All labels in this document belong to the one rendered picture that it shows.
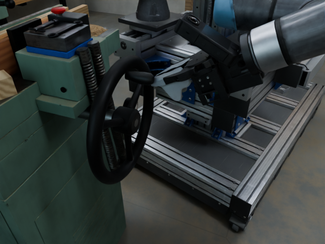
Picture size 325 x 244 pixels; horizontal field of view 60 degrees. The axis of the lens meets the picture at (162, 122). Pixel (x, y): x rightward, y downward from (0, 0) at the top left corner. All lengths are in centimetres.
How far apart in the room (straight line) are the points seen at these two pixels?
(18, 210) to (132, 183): 95
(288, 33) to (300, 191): 132
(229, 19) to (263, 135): 114
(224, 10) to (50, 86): 38
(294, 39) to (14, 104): 51
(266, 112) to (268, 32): 139
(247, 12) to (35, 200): 61
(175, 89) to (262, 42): 18
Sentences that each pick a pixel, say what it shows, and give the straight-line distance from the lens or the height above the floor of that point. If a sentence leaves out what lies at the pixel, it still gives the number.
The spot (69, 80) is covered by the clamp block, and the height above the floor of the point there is 92.
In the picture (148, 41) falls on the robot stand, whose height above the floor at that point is 75.
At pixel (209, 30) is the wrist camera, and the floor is 103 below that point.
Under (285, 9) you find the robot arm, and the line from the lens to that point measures 56.
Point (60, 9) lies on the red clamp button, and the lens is 67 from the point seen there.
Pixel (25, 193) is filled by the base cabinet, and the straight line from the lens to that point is 72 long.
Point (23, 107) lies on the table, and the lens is 64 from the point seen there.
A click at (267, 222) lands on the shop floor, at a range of 151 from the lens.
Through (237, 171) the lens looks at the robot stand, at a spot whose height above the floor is 21.
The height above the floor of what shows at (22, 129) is 83.
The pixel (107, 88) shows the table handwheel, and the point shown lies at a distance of 52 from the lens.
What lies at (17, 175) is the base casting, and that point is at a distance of 68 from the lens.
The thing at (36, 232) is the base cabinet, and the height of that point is 55.
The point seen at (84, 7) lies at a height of 94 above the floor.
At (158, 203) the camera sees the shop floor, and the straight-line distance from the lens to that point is 150.
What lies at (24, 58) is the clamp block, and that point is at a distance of 64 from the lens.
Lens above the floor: 118
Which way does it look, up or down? 36 degrees down
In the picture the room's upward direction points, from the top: straight up
